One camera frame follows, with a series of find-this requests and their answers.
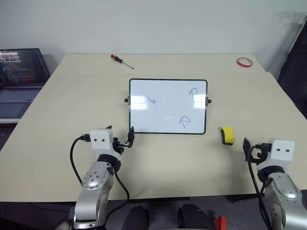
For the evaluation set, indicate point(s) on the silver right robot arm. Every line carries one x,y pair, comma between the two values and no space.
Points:
285,189

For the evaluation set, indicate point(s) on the black table frame bar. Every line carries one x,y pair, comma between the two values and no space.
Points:
158,199

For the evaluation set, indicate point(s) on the dark rounded shape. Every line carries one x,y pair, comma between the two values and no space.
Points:
136,218
194,218

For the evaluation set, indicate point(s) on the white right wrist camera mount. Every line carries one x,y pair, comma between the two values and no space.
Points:
280,155

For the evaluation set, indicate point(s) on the red tape roll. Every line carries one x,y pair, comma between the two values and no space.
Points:
239,64

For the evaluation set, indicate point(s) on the small red object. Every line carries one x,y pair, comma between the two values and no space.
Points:
221,223

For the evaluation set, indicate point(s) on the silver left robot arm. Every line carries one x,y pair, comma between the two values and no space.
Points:
93,179

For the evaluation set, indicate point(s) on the open laptop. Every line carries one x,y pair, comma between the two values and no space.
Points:
19,69

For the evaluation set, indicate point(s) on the small black-framed whiteboard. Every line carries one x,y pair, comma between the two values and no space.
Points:
168,105

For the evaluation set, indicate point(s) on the dark leaning panel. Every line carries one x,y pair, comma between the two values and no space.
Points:
295,72

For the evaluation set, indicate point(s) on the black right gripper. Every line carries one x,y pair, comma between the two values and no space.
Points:
262,153

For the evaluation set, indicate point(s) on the yellow and black eraser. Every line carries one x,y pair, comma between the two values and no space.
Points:
227,134

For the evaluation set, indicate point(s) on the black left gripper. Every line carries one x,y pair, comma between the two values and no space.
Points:
118,144

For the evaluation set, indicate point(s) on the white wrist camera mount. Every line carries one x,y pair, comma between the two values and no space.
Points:
280,155
100,141

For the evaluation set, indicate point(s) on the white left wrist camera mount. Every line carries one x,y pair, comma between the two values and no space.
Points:
100,141

